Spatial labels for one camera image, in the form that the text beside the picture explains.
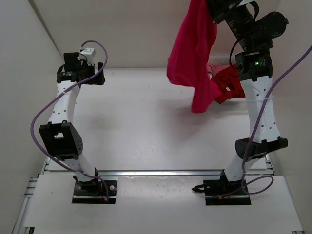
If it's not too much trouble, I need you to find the magenta t shirt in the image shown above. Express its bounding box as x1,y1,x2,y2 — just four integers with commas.
167,0,221,114

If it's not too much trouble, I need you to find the dark red t shirt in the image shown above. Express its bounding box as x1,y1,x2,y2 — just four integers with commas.
212,66,245,104

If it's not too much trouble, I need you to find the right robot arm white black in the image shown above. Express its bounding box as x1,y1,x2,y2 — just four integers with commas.
206,0,289,195

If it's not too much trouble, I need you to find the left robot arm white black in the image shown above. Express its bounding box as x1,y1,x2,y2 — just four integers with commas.
39,48,105,195

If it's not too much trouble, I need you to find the salmon pink t shirt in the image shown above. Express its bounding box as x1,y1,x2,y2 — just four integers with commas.
207,63,220,80

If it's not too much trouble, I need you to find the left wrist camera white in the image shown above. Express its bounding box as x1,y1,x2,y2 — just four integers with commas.
79,47,96,65

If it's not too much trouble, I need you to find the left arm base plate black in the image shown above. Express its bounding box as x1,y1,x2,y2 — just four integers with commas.
72,180,117,204

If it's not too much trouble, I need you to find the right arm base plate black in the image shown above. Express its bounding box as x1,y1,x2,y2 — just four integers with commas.
192,179,251,206

